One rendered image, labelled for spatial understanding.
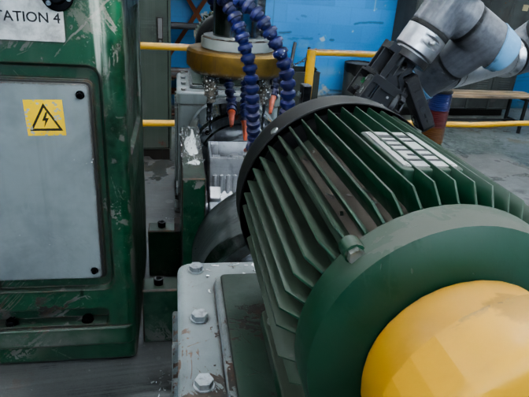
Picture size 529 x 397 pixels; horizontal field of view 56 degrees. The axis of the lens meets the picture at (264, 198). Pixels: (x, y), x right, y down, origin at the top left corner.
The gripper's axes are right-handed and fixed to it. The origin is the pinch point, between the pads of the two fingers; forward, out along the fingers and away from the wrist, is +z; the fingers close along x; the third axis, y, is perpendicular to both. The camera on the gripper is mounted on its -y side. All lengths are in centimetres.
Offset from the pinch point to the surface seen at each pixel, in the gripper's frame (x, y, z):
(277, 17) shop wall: -514, -81, -30
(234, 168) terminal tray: -1.2, 17.3, 14.5
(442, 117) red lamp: -32.9, -32.2, -16.7
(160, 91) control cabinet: -313, 9, 74
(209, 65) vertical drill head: 1.0, 31.5, 0.7
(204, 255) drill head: 25.4, 22.2, 20.3
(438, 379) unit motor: 73, 29, -2
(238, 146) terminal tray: -10.7, 16.4, 12.5
